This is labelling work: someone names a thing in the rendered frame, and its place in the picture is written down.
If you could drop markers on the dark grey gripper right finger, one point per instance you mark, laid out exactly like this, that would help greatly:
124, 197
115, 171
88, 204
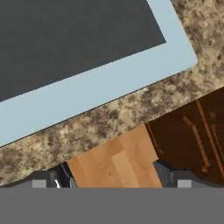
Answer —
172, 178

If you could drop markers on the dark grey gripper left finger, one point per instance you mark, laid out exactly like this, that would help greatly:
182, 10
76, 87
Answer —
43, 179

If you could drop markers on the light wooden cupboard front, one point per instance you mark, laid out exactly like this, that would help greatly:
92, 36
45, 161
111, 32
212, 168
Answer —
122, 163

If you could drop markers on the pale blue hob dark glass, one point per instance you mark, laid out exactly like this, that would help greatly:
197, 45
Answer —
87, 58

